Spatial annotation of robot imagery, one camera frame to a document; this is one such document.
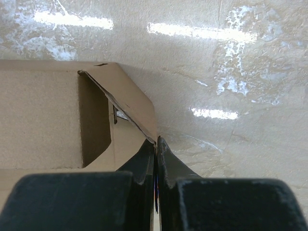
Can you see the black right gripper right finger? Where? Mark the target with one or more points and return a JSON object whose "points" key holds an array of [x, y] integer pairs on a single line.
{"points": [[188, 202]]}

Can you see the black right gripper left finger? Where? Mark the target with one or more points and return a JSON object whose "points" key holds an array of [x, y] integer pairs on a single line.
{"points": [[122, 200]]}

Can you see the brown cardboard box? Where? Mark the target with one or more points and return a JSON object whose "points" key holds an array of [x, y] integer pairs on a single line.
{"points": [[69, 117]]}

